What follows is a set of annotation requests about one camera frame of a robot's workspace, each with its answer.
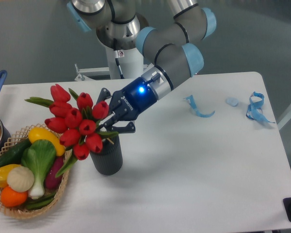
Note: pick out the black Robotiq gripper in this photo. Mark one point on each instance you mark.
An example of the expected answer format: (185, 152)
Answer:
(126, 104)

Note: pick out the red tulip bouquet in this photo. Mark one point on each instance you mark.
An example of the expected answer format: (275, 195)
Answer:
(76, 119)

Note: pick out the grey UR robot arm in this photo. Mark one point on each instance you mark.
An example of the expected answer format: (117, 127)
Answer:
(156, 61)

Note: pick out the dark grey ribbed vase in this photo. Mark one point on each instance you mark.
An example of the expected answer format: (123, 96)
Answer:
(109, 161)

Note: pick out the curled blue ribbon strip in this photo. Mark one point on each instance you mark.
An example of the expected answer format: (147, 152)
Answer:
(194, 107)

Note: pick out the yellow squash toy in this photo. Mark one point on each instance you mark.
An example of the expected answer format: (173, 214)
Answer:
(39, 133)

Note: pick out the green bok choy toy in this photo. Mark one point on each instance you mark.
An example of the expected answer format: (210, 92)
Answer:
(39, 158)

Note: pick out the purple sweet potato toy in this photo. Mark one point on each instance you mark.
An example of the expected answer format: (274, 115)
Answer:
(51, 182)

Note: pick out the green cucumber toy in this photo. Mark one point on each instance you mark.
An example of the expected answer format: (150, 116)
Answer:
(14, 154)

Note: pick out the small light blue cap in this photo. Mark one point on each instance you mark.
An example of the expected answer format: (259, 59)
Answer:
(232, 101)

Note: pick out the cream steamed bun toy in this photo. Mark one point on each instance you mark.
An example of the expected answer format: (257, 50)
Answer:
(20, 179)

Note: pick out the green pea pods toy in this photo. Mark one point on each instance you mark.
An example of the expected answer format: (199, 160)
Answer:
(40, 203)

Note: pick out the yellow bell pepper toy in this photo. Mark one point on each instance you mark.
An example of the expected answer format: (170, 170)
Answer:
(4, 171)

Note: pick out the orange fruit toy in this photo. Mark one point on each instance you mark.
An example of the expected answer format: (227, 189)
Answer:
(11, 198)

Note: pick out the blue ribbon bundle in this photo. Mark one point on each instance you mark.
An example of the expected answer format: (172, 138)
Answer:
(254, 109)

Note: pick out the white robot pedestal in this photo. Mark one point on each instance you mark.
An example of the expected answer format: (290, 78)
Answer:
(128, 64)

